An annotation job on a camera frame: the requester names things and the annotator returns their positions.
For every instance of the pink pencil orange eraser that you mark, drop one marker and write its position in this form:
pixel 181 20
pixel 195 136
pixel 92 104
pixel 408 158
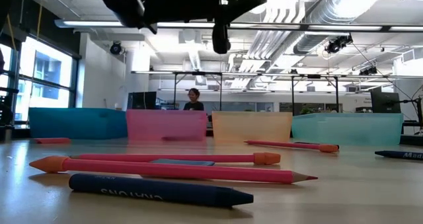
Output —
pixel 165 171
pixel 165 158
pixel 287 145

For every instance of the teal plastic bin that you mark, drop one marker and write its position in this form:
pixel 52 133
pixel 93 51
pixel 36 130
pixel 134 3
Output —
pixel 347 128

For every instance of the blue plastic bin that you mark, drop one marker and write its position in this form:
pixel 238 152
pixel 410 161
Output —
pixel 76 123

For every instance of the person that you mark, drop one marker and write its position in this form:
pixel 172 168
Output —
pixel 193 103

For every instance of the overhead light bar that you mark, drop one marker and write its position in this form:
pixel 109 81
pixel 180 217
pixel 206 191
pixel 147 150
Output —
pixel 99 23

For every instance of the dark blue crayon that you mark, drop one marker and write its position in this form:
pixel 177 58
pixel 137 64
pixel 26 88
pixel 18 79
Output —
pixel 400 155
pixel 148 191

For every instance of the large window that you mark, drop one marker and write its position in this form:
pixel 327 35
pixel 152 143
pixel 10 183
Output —
pixel 46 72

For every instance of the orange plastic bin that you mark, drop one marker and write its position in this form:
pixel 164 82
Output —
pixel 251 126

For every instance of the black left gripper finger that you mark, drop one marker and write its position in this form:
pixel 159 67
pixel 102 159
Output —
pixel 220 39

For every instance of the black ceiling camera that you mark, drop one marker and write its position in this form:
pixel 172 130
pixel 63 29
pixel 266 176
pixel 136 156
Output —
pixel 337 44
pixel 115 48
pixel 368 71

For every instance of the black monitor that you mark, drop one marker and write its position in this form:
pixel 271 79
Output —
pixel 385 101
pixel 142 101

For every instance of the silver ventilation duct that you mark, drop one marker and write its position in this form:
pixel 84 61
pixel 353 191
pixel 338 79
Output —
pixel 330 6

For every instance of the pink plastic bin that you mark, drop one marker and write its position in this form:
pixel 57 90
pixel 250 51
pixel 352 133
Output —
pixel 165 125

